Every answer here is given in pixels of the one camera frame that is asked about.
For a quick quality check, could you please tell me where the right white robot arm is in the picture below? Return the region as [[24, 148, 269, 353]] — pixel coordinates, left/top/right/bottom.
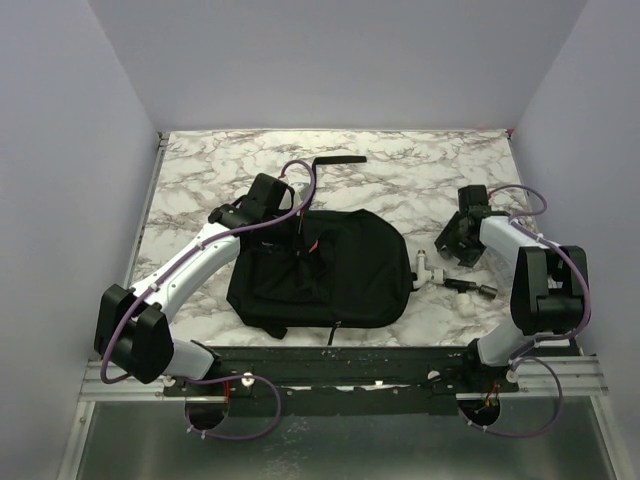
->
[[435, 185, 591, 392]]

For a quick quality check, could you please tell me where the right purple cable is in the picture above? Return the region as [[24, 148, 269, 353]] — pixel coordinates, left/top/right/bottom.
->
[[487, 184, 594, 361]]

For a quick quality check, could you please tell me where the white correction pen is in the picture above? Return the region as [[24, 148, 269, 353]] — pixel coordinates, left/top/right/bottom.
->
[[413, 249, 445, 291]]

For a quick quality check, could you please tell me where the pink cap glue bottle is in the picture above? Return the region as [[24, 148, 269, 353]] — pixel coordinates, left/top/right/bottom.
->
[[308, 240, 319, 254]]

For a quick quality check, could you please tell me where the aluminium table edge rail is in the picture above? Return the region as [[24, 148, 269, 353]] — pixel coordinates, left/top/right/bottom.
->
[[121, 132, 171, 287]]

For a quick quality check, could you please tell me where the white plastic tube piece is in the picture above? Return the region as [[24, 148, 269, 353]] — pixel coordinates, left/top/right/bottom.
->
[[444, 278, 498, 318]]

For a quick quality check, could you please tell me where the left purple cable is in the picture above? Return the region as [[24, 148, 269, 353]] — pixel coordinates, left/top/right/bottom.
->
[[101, 159, 317, 384]]

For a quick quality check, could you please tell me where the black student backpack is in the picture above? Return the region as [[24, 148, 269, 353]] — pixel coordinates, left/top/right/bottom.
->
[[225, 155, 412, 346]]

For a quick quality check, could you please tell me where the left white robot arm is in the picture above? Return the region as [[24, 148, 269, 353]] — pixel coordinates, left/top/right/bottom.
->
[[94, 174, 315, 395]]

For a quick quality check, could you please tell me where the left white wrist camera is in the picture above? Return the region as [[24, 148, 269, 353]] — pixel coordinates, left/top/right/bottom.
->
[[291, 182, 312, 207]]

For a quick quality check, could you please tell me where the purple cable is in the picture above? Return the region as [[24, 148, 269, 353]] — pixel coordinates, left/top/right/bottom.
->
[[101, 159, 317, 384], [487, 184, 594, 361]]

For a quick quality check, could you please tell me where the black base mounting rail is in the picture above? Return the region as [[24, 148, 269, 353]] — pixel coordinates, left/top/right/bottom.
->
[[142, 346, 517, 417]]

